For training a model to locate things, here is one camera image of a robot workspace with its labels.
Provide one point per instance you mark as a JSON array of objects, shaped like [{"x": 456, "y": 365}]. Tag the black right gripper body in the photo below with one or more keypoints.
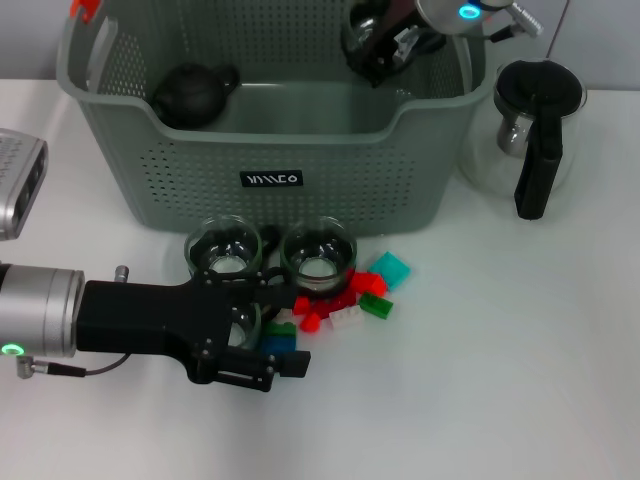
[{"x": 425, "y": 42}]

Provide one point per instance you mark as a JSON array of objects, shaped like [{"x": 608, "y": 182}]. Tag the small red toy brick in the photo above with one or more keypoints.
[
  {"x": 311, "y": 322},
  {"x": 301, "y": 306}
]

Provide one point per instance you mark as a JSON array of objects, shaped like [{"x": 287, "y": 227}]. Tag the black bin logo label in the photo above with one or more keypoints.
[{"x": 271, "y": 179}]

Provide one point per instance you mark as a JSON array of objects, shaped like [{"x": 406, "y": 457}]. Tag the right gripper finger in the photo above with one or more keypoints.
[
  {"x": 372, "y": 70},
  {"x": 395, "y": 17}
]

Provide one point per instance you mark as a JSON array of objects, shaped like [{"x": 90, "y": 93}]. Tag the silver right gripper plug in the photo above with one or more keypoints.
[{"x": 406, "y": 42}]

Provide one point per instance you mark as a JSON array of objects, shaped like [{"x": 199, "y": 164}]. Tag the teal square toy brick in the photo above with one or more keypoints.
[{"x": 390, "y": 270}]

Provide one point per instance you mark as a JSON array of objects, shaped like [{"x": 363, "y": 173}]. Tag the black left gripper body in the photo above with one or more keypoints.
[{"x": 140, "y": 320}]

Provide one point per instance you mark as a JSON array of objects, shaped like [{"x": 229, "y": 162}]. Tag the small green toy brick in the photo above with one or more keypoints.
[{"x": 281, "y": 330}]

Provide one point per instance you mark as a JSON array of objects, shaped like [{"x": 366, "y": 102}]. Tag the white two-stud toy brick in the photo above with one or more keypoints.
[{"x": 346, "y": 318}]

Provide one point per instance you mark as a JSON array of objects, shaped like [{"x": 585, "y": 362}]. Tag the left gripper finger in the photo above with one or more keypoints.
[
  {"x": 260, "y": 292},
  {"x": 250, "y": 370}
]

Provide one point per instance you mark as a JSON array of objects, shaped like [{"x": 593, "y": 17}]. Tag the black clay teapot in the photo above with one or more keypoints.
[{"x": 187, "y": 97}]

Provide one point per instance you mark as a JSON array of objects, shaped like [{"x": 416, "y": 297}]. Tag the round glass jar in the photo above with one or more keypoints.
[{"x": 225, "y": 260}]

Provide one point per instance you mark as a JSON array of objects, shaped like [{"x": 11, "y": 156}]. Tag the dark red toy brick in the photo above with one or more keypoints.
[{"x": 337, "y": 305}]

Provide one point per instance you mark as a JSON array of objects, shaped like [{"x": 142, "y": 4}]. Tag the small white toy brick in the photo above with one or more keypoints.
[{"x": 284, "y": 315}]

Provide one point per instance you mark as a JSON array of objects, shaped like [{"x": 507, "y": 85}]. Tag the bright red slope brick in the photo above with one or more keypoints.
[{"x": 367, "y": 286}]

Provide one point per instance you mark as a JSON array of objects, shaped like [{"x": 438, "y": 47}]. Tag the blue square toy brick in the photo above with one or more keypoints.
[{"x": 280, "y": 345}]

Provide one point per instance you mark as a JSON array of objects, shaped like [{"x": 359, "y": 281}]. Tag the grey-green perforated storage bin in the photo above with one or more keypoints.
[{"x": 200, "y": 165}]

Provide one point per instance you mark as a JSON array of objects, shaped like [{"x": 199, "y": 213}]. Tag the green rectangular toy brick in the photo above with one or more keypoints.
[{"x": 376, "y": 306}]

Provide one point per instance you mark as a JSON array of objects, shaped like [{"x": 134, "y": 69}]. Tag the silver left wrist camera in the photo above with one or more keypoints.
[{"x": 20, "y": 185}]

